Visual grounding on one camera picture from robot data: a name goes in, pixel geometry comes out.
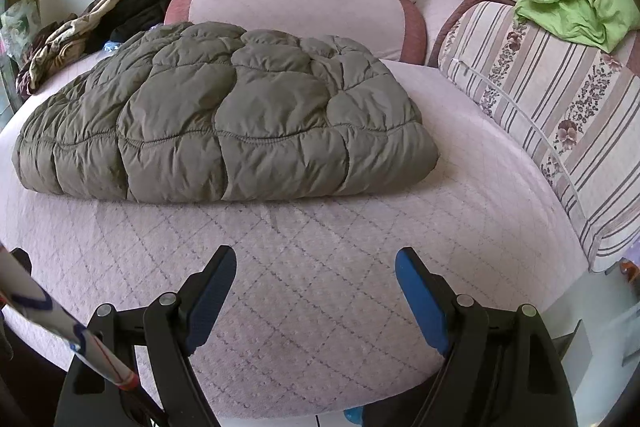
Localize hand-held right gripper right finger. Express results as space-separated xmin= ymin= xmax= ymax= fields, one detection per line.
xmin=395 ymin=247 xmax=578 ymax=427

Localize pink cushion with red edge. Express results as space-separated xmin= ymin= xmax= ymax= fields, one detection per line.
xmin=427 ymin=0 xmax=533 ymax=68

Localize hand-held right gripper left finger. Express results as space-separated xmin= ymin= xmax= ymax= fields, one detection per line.
xmin=54 ymin=246 xmax=237 ymax=427

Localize pink bolster cushion red ends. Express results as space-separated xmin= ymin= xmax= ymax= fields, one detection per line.
xmin=164 ymin=0 xmax=428 ymax=65

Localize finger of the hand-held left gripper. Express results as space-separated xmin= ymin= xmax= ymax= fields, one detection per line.
xmin=9 ymin=248 xmax=32 ymax=279

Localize bed with pink quilted cover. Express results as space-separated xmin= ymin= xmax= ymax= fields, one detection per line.
xmin=0 ymin=52 xmax=591 ymax=420

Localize white labelled cable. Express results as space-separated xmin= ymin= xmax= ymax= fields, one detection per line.
xmin=0 ymin=247 xmax=168 ymax=427

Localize black clothing pile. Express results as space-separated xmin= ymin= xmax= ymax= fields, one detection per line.
xmin=107 ymin=0 xmax=171 ymax=42

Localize long striped floral pillow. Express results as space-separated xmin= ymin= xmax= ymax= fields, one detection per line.
xmin=437 ymin=0 xmax=640 ymax=273

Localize beige and maroon blanket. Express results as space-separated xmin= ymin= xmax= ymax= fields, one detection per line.
xmin=15 ymin=0 xmax=133 ymax=96

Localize olive quilted hooded jacket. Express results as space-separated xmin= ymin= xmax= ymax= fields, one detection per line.
xmin=12 ymin=21 xmax=441 ymax=204

